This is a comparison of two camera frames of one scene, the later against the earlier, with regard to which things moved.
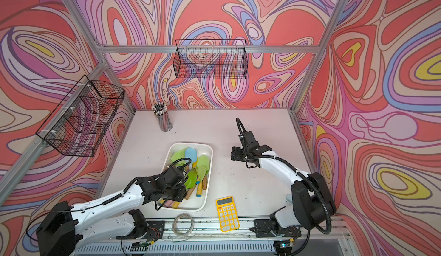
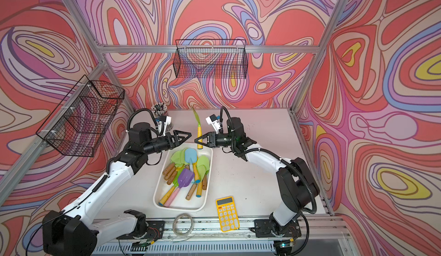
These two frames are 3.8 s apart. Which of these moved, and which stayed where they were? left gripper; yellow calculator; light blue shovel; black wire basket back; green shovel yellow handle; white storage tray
Moved: green shovel yellow handle; left gripper
Stayed: light blue shovel; yellow calculator; white storage tray; black wire basket back
